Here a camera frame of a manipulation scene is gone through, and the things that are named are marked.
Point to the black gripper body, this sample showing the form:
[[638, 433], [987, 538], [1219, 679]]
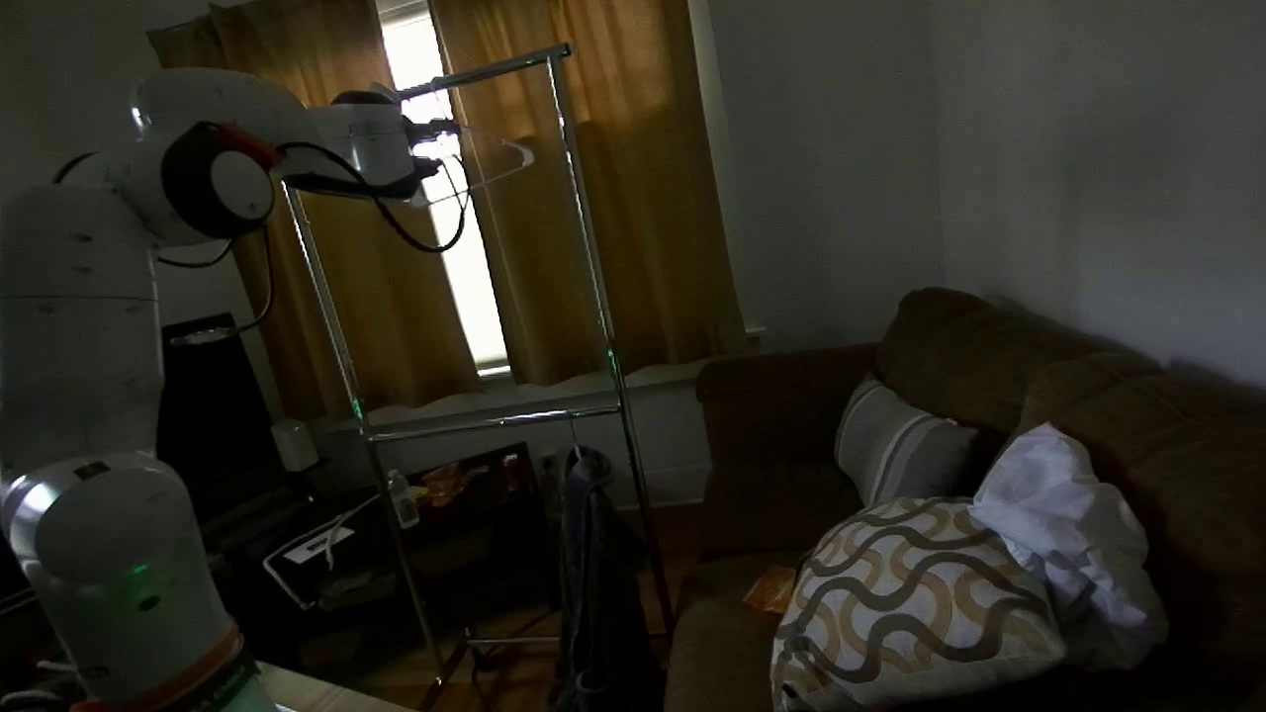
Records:
[[420, 156]]

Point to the white plastic coat hanger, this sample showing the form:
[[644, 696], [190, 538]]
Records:
[[514, 165]]

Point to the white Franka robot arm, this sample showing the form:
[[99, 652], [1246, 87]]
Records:
[[79, 319]]

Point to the metal garment rack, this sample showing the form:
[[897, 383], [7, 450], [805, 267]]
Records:
[[529, 60]]

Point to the bright window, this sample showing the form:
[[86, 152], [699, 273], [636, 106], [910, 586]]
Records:
[[459, 302]]

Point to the wide brown curtain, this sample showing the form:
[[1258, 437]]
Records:
[[397, 319]]

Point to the narrow brown curtain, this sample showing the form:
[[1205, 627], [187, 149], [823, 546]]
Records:
[[658, 199]]

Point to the white window ledge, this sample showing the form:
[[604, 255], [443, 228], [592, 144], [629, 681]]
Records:
[[529, 396]]

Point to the small white cup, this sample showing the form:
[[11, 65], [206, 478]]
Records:
[[297, 446]]

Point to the orange snack bag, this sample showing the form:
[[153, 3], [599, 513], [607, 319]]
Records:
[[443, 488]]

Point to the black television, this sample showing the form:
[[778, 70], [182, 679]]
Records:
[[219, 408]]

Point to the clear plastic water bottle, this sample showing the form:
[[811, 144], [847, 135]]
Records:
[[405, 504]]

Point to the white paper sheet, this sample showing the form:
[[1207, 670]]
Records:
[[323, 544]]

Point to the black low table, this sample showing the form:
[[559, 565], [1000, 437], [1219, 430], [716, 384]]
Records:
[[459, 566]]

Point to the brown sofa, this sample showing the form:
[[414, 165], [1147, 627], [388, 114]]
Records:
[[778, 437]]

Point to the dark hanging garment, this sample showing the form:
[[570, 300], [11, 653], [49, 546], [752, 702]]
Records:
[[599, 580]]

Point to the grey striped pillow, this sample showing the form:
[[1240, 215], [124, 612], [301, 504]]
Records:
[[897, 450]]

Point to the small orange packet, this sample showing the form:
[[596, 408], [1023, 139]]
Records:
[[772, 595]]

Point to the wavy patterned pillow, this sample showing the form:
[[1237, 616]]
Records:
[[910, 607]]

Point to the crumpled white cloth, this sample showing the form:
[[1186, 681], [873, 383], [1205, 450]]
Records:
[[1054, 515]]

